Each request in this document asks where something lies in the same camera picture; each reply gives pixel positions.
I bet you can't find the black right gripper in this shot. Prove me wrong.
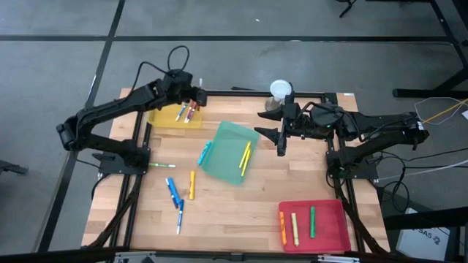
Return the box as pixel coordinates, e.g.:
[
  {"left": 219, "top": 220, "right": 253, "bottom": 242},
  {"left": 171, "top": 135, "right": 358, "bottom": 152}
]
[{"left": 253, "top": 94, "right": 308, "bottom": 157}]

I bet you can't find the green translucent plastic bin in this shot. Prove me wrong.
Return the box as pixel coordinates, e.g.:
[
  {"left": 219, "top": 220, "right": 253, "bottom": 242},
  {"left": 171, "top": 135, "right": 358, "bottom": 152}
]
[{"left": 200, "top": 120, "right": 261, "bottom": 186}]

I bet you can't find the green thick marker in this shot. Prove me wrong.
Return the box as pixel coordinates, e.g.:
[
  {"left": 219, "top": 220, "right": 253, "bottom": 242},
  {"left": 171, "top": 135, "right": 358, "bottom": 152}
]
[{"left": 309, "top": 206, "right": 317, "bottom": 239}]

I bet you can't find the light green highlighter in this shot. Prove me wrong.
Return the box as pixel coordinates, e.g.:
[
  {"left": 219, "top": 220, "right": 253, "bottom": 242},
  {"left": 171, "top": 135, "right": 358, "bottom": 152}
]
[{"left": 290, "top": 212, "right": 300, "bottom": 247}]

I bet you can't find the yellow translucent plastic bin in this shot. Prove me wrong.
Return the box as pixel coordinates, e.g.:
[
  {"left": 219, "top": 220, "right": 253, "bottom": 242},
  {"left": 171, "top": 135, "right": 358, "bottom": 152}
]
[{"left": 146, "top": 93, "right": 203, "bottom": 129}]

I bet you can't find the teal thick marker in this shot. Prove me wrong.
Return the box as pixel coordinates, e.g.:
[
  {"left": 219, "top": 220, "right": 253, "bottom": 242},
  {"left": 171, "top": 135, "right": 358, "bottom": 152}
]
[{"left": 197, "top": 140, "right": 213, "bottom": 167}]

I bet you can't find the yellow-orange thick marker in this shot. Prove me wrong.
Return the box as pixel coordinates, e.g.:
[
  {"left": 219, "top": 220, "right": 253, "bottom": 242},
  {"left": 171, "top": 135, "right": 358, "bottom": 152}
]
[{"left": 189, "top": 170, "right": 197, "bottom": 201}]

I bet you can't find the red translucent plastic bin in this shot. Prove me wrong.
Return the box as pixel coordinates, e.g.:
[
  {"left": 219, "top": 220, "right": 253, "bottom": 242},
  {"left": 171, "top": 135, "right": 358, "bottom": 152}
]
[{"left": 278, "top": 199, "right": 352, "bottom": 255}]

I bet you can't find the black floor stand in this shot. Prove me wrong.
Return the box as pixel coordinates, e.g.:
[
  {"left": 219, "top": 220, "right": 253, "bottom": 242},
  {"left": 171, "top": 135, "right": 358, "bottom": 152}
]
[{"left": 336, "top": 0, "right": 361, "bottom": 18}]

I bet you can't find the white box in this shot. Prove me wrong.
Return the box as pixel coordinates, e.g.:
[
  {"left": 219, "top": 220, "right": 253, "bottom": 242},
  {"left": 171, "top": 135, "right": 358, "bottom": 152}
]
[{"left": 396, "top": 207, "right": 454, "bottom": 262}]

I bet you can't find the grey floor leg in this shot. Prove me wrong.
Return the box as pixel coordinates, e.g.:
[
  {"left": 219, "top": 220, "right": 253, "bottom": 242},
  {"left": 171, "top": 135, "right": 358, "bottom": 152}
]
[{"left": 0, "top": 159, "right": 29, "bottom": 176}]

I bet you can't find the black rig beam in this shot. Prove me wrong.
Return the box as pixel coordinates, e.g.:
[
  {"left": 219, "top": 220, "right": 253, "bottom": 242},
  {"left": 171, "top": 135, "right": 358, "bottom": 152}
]
[{"left": 0, "top": 247, "right": 468, "bottom": 263}]

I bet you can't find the black aluminium table frame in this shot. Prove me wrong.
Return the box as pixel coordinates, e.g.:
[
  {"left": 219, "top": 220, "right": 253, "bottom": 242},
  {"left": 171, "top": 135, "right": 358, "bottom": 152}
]
[{"left": 86, "top": 87, "right": 390, "bottom": 256}]

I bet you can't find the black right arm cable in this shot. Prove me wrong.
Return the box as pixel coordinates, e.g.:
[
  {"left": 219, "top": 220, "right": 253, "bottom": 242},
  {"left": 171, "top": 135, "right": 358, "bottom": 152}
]
[{"left": 298, "top": 101, "right": 332, "bottom": 120}]

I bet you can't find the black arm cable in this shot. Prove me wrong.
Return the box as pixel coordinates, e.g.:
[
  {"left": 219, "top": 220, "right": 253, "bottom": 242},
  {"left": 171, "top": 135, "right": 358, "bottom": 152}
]
[
  {"left": 298, "top": 101, "right": 332, "bottom": 120},
  {"left": 129, "top": 45, "right": 191, "bottom": 94}
]

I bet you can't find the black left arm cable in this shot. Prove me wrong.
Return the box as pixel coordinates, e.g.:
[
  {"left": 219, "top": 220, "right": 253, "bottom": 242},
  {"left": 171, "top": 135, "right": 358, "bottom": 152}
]
[{"left": 129, "top": 45, "right": 191, "bottom": 94}]

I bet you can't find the black looped cable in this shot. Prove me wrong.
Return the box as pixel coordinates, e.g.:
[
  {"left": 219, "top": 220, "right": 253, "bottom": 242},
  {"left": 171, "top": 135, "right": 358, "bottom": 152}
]
[{"left": 390, "top": 166, "right": 411, "bottom": 213}]

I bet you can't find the thin white cable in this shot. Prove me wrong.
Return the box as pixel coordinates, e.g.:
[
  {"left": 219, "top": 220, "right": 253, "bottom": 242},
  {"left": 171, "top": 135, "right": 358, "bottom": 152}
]
[{"left": 414, "top": 96, "right": 468, "bottom": 126}]

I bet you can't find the black desk frame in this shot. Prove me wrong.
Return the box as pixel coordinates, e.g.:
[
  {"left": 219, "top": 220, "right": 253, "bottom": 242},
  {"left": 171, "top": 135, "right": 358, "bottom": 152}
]
[{"left": 393, "top": 0, "right": 468, "bottom": 99}]

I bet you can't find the grey cable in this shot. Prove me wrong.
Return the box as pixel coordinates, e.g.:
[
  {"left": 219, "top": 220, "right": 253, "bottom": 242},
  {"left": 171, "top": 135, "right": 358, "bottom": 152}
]
[{"left": 378, "top": 159, "right": 468, "bottom": 183}]

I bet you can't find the yellow power cable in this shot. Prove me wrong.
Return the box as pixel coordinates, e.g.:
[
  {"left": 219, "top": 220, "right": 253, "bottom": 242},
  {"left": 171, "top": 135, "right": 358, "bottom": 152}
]
[{"left": 431, "top": 99, "right": 468, "bottom": 124}]

